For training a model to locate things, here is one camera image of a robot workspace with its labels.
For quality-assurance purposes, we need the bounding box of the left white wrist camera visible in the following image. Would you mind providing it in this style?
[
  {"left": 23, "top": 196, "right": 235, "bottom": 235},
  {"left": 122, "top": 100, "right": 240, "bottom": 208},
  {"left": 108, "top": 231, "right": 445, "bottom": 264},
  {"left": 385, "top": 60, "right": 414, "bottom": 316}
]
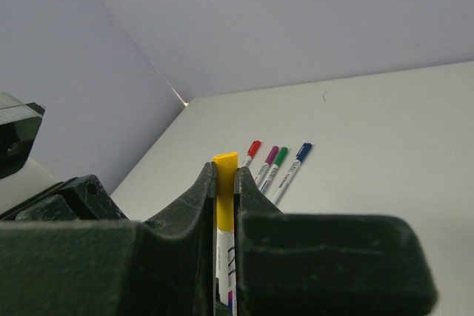
[{"left": 1, "top": 93, "right": 58, "bottom": 212}]

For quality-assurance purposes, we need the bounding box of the yellow marker pen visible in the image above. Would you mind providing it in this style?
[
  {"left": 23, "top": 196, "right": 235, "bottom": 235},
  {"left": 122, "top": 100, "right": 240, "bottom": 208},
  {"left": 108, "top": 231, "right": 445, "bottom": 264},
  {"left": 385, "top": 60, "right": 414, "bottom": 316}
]
[{"left": 216, "top": 229, "right": 237, "bottom": 315}]

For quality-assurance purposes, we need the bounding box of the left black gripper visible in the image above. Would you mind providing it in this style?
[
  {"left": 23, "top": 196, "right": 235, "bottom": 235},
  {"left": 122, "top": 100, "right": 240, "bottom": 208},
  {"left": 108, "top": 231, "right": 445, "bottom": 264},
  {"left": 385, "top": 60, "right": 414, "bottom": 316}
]
[{"left": 1, "top": 175, "right": 127, "bottom": 221}]

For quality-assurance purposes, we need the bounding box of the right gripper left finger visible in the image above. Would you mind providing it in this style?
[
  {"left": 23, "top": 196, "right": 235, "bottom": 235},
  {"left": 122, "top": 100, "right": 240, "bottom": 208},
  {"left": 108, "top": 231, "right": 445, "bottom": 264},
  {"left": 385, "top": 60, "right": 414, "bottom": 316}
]
[{"left": 1, "top": 163, "right": 217, "bottom": 315}]

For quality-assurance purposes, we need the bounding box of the green pen cap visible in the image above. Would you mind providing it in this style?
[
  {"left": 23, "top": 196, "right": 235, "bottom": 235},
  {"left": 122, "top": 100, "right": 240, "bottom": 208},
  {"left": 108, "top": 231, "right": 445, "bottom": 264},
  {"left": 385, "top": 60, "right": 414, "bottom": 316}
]
[{"left": 273, "top": 147, "right": 289, "bottom": 167}]

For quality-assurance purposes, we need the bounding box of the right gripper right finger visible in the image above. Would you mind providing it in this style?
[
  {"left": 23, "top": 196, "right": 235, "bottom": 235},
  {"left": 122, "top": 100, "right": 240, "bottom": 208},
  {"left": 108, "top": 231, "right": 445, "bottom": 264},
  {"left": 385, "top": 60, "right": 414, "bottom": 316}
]
[{"left": 234, "top": 168, "right": 438, "bottom": 315}]

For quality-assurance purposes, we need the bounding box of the red pen cap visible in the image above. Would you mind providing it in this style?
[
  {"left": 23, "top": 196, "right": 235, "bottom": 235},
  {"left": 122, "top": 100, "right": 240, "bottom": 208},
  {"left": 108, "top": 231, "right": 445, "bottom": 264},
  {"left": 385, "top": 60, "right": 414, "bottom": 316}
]
[{"left": 247, "top": 140, "right": 261, "bottom": 158}]

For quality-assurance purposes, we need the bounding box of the purple pen cap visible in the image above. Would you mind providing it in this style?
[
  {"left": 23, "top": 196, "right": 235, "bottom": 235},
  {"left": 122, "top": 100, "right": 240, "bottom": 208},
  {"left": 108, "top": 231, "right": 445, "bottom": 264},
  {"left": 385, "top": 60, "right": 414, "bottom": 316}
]
[{"left": 265, "top": 146, "right": 280, "bottom": 166}]

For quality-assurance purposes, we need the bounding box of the green marker pen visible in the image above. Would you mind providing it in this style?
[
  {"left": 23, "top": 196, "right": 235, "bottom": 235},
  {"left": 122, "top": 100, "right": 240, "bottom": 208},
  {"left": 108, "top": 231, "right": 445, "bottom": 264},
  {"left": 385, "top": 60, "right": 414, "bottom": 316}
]
[{"left": 260, "top": 164, "right": 279, "bottom": 195}]

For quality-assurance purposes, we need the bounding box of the red marker pen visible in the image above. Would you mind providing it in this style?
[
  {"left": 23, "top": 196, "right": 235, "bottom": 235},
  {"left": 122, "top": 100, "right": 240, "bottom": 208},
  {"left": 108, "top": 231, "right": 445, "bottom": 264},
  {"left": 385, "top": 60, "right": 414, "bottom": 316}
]
[{"left": 241, "top": 155, "right": 253, "bottom": 167}]

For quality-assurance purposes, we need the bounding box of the blue pen cap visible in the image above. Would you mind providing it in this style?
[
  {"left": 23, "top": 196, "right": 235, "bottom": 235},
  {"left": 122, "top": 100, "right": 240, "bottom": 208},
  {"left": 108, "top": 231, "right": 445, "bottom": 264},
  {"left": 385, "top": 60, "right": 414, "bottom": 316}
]
[{"left": 296, "top": 142, "right": 313, "bottom": 162}]

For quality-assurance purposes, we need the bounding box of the yellow pen cap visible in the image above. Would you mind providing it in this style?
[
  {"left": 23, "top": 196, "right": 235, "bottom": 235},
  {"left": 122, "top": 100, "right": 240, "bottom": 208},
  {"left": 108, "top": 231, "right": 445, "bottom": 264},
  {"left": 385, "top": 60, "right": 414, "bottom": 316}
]
[{"left": 213, "top": 152, "right": 238, "bottom": 232}]

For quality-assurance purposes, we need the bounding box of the purple marker pen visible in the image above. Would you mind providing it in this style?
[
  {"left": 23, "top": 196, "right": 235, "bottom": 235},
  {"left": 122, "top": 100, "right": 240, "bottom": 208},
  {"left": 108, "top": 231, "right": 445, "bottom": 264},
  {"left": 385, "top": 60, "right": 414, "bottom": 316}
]
[{"left": 255, "top": 162, "right": 270, "bottom": 188}]

